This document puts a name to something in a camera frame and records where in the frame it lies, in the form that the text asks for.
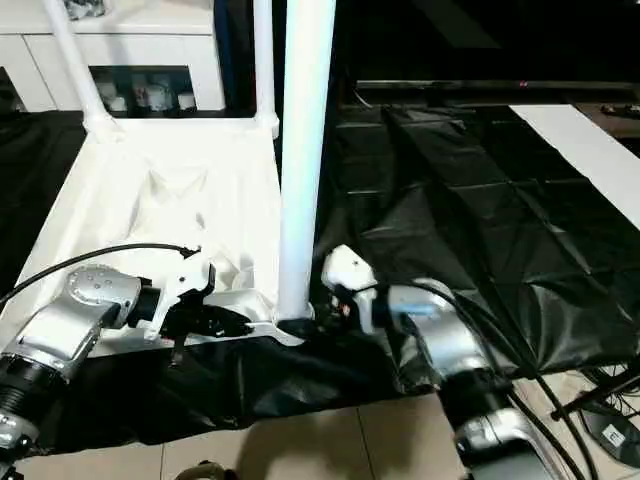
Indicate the white plastic table top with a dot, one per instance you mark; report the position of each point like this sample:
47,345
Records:
150,190

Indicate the white plastic table leg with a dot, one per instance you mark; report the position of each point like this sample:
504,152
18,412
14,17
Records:
78,65
264,60
305,130

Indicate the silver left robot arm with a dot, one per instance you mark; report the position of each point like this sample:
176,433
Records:
70,320

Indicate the dark robot torso part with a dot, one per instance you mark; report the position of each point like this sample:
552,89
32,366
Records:
206,471

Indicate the black plastic mat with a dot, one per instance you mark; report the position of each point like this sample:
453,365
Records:
480,220

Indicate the black floor stand bar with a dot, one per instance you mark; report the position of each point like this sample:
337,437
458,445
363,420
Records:
600,392

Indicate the white glass-door cabinet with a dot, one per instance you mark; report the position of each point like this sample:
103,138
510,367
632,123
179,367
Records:
180,45

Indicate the black flat screen television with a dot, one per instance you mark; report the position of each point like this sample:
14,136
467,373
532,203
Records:
480,45

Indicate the black device with label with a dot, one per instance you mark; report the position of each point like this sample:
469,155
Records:
615,435

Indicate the small grey cabinet ornament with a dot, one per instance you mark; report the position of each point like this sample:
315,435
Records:
85,8

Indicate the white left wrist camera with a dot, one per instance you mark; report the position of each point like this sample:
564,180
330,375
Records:
185,280

